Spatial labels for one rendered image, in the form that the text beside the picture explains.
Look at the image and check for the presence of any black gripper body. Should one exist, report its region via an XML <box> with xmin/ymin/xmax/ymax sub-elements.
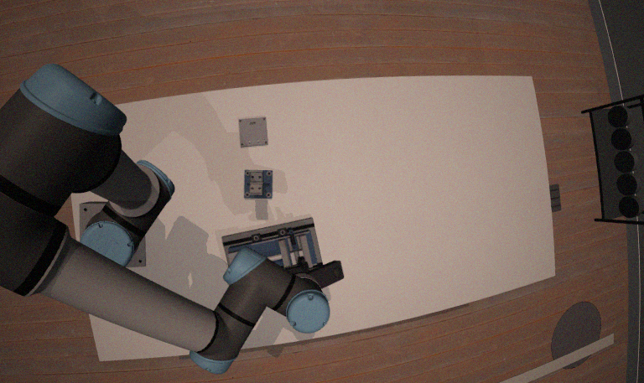
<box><xmin>285</xmin><ymin>262</ymin><xmax>309</xmax><ymax>275</ymax></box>

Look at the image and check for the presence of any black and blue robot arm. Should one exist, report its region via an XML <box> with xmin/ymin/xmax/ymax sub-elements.
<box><xmin>0</xmin><ymin>64</ymin><xmax>344</xmax><ymax>375</ymax></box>

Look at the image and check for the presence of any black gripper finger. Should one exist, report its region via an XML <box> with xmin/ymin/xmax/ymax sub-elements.
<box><xmin>284</xmin><ymin>256</ymin><xmax>305</xmax><ymax>268</ymax></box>

